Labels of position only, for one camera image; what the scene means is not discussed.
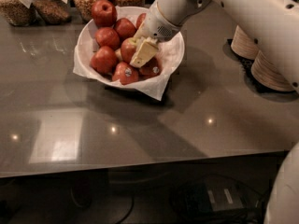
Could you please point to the white paper liner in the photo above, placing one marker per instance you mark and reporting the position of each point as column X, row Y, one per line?
column 155, row 87

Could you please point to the red apple top right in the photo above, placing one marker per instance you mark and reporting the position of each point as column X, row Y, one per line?
column 140, row 19

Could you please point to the rear paper bowl stack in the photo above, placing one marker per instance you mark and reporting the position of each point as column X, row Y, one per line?
column 243, row 46

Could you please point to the black rubber mat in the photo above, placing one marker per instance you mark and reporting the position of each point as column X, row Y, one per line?
column 254, row 83

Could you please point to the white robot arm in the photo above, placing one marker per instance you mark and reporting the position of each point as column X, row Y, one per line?
column 274, row 27

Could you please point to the red apple lower left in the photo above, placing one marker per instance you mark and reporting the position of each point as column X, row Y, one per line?
column 104, row 60

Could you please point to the paper bowl stack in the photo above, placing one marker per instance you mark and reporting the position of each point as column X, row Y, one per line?
column 267, row 74
column 243, row 46

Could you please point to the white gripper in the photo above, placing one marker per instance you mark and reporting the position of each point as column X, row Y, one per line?
column 155, row 24

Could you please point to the red apple top left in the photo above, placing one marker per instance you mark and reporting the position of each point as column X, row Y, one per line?
column 104, row 13

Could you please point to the red green apple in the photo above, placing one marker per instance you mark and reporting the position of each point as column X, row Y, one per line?
column 128, row 49

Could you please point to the red apple right sticker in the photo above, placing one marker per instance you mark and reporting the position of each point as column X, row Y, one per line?
column 151, row 69

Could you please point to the red apple left middle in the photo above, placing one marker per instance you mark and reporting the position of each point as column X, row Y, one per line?
column 107, row 36

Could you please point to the white bowl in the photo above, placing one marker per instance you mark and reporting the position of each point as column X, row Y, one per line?
column 174, row 50

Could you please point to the front paper bowl stack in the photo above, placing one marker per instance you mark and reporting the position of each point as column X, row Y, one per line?
column 267, row 74

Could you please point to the red apple top middle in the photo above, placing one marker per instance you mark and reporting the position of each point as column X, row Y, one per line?
column 124, row 28

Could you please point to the red apple sticker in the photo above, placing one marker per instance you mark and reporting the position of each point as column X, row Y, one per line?
column 125, row 74
column 151, row 69

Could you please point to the glass jar far left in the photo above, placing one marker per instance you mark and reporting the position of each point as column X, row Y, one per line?
column 16, row 14

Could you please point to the black power adapter box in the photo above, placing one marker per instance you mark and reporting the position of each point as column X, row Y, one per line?
column 214, row 199

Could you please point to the glass jar dark grains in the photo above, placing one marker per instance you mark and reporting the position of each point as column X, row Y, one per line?
column 52, row 11

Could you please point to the red apple front sticker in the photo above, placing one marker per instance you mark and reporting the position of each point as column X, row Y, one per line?
column 125, row 74

